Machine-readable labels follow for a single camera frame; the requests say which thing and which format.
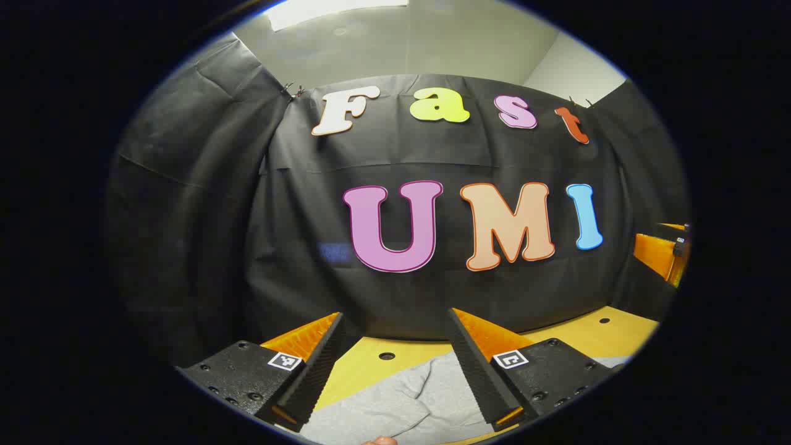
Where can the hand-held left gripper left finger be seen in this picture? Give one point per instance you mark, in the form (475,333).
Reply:
(318,371)

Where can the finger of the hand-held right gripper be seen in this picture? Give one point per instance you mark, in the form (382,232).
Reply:
(655,253)

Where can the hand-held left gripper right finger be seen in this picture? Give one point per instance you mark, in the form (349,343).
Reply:
(479,377)

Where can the black backdrop cloth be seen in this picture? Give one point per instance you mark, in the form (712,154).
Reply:
(296,185)

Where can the grey zip sweatshirt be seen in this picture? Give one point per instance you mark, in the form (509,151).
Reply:
(395,402)

